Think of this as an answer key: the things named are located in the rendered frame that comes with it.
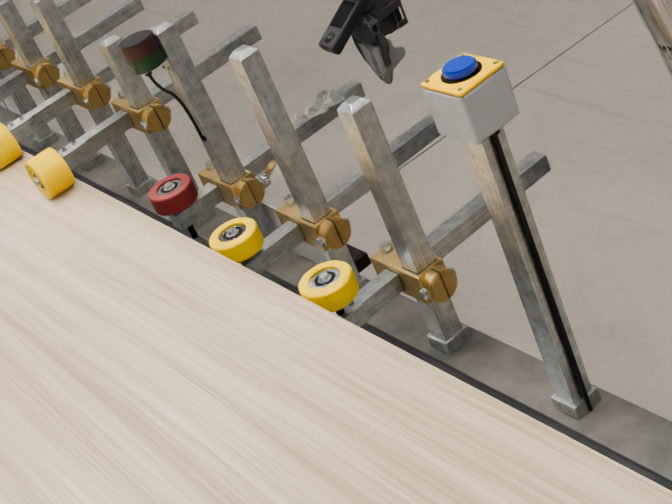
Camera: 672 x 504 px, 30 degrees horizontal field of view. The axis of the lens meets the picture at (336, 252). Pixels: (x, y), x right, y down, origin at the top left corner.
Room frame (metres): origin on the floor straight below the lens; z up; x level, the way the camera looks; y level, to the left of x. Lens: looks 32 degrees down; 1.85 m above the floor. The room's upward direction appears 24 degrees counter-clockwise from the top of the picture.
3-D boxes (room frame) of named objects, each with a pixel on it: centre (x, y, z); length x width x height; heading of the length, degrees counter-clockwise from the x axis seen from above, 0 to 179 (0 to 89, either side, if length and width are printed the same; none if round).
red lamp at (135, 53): (1.92, 0.15, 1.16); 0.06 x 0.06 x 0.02
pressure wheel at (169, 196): (1.94, 0.21, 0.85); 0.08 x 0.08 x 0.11
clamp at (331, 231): (1.73, 0.01, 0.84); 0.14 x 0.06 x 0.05; 25
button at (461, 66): (1.25, -0.21, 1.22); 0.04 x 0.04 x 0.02
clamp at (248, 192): (1.96, 0.12, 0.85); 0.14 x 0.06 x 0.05; 25
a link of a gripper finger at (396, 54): (2.13, -0.24, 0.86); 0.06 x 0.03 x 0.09; 115
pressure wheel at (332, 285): (1.47, 0.03, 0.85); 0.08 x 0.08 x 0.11
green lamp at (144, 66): (1.92, 0.15, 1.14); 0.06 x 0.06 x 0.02
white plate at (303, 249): (1.92, 0.07, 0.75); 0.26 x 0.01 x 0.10; 25
